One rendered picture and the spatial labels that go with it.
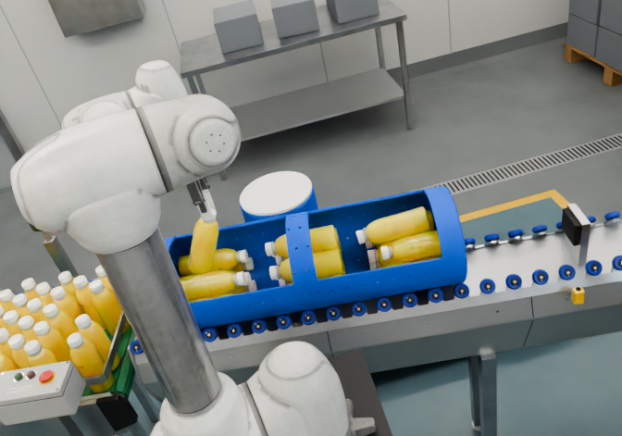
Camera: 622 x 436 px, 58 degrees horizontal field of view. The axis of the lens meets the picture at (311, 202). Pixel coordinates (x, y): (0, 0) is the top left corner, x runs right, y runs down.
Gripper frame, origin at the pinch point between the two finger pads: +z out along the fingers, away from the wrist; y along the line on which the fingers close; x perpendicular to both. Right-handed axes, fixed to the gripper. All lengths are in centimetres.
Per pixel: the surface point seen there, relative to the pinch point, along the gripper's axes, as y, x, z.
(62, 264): 34, 69, 35
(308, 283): -14.4, -23.7, 21.6
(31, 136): 305, 215, 96
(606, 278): -12, -106, 42
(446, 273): -15, -61, 26
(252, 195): 48, -3, 31
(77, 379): -27, 42, 30
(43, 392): -34, 47, 24
